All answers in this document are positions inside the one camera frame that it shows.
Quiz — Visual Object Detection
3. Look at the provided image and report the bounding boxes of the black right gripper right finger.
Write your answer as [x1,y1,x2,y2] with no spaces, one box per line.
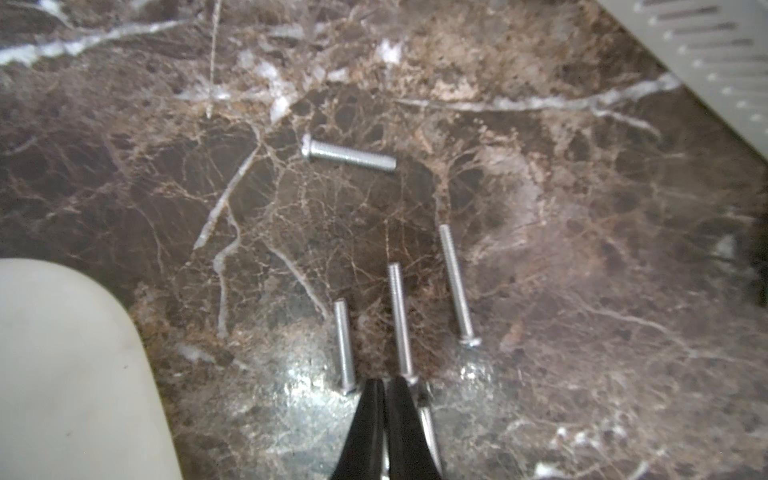
[385,376,442,480]

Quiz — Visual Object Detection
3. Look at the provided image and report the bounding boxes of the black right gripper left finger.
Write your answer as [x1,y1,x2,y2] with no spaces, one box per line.
[330,379,385,480]

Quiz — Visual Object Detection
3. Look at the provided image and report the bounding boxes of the white plastic storage tray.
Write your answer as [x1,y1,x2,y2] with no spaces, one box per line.
[1,258,182,479]

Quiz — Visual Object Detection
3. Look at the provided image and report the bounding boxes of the short silver table screw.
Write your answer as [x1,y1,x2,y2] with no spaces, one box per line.
[300,134,397,172]

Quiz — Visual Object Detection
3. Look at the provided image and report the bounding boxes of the white file organizer rack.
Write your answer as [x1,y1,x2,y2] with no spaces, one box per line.
[599,0,767,156]

